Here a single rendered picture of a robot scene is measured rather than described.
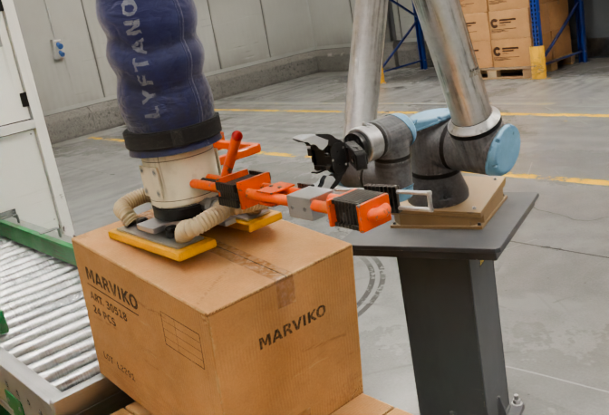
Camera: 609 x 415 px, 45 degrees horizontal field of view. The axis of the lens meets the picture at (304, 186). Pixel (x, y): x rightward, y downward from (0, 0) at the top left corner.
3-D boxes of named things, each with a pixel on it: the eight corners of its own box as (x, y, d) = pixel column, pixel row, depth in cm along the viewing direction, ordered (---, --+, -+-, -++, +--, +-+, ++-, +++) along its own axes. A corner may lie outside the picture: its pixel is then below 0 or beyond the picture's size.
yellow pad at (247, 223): (174, 214, 193) (169, 196, 192) (205, 202, 199) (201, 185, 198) (250, 233, 167) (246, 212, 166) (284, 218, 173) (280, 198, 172)
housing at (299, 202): (287, 217, 140) (284, 195, 139) (314, 206, 144) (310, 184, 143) (312, 222, 135) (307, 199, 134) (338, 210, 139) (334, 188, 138)
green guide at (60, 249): (-15, 229, 399) (-19, 214, 397) (4, 223, 405) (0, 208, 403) (121, 284, 278) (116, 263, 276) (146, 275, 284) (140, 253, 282)
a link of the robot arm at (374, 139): (387, 159, 175) (381, 120, 173) (373, 166, 173) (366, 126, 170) (361, 158, 182) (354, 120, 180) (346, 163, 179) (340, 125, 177)
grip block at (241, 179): (217, 206, 156) (211, 179, 155) (253, 192, 162) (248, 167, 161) (240, 211, 150) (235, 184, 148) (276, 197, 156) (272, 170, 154)
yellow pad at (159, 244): (108, 237, 182) (103, 219, 180) (143, 225, 188) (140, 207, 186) (179, 263, 156) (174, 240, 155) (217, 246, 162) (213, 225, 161)
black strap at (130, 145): (109, 149, 173) (105, 132, 172) (191, 124, 187) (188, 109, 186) (156, 155, 156) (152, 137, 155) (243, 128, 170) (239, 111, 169)
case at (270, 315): (100, 372, 198) (70, 237, 184) (219, 313, 222) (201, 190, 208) (233, 480, 155) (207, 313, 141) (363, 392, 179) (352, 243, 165)
